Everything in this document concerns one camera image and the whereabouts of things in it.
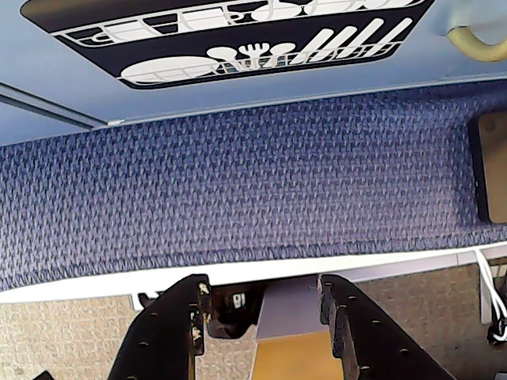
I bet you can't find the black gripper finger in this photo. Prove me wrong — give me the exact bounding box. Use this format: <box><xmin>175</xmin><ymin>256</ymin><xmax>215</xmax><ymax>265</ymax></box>
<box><xmin>110</xmin><ymin>272</ymin><xmax>212</xmax><ymax>380</ymax></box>
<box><xmin>318</xmin><ymin>272</ymin><xmax>461</xmax><ymax>380</ymax></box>

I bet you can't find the black plastic part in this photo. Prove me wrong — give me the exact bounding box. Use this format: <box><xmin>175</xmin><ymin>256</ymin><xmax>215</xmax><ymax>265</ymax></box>
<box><xmin>204</xmin><ymin>283</ymin><xmax>263</xmax><ymax>340</ymax></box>

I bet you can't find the tan board with black edge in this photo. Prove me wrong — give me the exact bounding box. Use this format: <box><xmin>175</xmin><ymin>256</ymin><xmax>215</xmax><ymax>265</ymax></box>
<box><xmin>467</xmin><ymin>112</ymin><xmax>507</xmax><ymax>223</ymax></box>

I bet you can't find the light blue toy kitchen cabinet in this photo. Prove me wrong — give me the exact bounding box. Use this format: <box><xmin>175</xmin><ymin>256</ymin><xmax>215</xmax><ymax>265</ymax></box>
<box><xmin>0</xmin><ymin>0</ymin><xmax>507</xmax><ymax>138</ymax></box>

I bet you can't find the dark dishwasher rack decal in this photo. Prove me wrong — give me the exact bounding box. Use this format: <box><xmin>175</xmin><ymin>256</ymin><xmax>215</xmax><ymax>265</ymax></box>
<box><xmin>19</xmin><ymin>0</ymin><xmax>436</xmax><ymax>90</ymax></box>

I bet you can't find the grey and yellow post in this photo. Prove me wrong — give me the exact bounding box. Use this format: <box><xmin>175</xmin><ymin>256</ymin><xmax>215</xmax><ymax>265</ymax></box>
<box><xmin>253</xmin><ymin>272</ymin><xmax>345</xmax><ymax>380</ymax></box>

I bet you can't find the white cable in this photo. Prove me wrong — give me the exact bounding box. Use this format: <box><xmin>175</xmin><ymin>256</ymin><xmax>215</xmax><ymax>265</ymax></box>
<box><xmin>474</xmin><ymin>248</ymin><xmax>507</xmax><ymax>342</ymax></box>

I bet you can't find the beige curved door handle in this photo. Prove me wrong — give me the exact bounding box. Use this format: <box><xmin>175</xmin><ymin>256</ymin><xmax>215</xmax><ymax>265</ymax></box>
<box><xmin>445</xmin><ymin>25</ymin><xmax>507</xmax><ymax>63</ymax></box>

